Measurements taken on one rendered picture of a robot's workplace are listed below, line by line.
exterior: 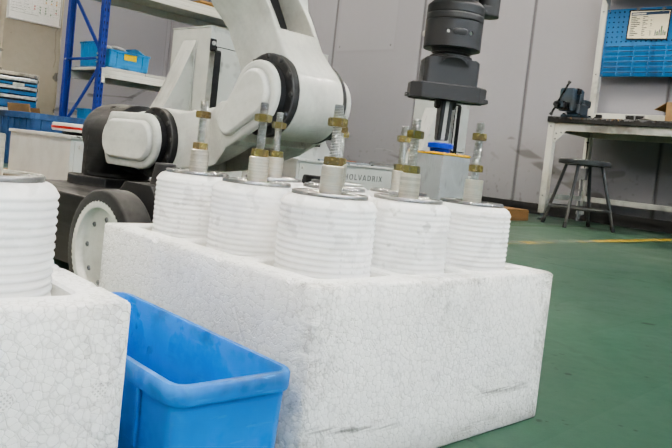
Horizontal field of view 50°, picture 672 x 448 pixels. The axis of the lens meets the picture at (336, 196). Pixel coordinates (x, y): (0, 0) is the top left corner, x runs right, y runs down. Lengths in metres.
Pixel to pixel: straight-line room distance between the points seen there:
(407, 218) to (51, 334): 0.39
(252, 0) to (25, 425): 0.96
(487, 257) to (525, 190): 5.59
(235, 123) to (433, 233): 0.56
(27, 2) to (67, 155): 4.50
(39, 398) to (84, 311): 0.06
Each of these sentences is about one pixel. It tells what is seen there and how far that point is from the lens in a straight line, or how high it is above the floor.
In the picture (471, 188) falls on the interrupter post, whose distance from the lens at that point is 0.88.
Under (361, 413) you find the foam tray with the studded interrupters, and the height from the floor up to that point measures 0.06.
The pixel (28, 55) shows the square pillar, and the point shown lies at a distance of 7.24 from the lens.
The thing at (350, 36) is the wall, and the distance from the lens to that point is 7.91.
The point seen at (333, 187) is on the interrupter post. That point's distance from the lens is 0.70.
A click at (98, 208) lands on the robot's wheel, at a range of 1.22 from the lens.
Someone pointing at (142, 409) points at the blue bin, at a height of 0.09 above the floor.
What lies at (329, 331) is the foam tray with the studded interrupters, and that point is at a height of 0.14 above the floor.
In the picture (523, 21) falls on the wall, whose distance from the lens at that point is 6.69.
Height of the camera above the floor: 0.29
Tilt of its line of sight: 3 degrees down
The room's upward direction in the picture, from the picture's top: 6 degrees clockwise
